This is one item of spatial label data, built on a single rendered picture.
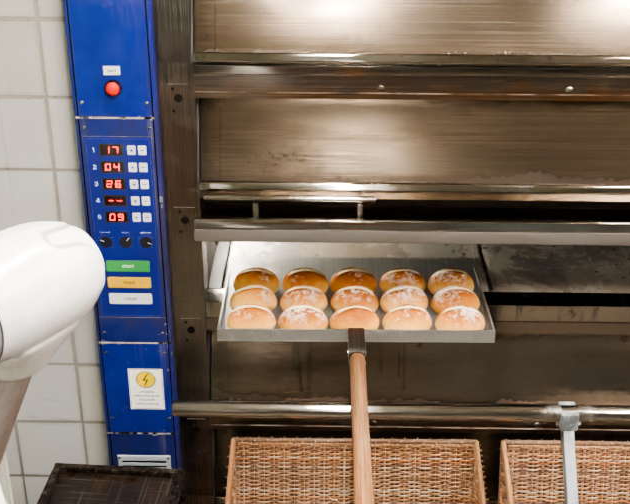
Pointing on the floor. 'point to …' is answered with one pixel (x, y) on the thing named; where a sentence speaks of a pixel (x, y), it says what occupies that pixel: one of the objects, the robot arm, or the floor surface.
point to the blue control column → (123, 23)
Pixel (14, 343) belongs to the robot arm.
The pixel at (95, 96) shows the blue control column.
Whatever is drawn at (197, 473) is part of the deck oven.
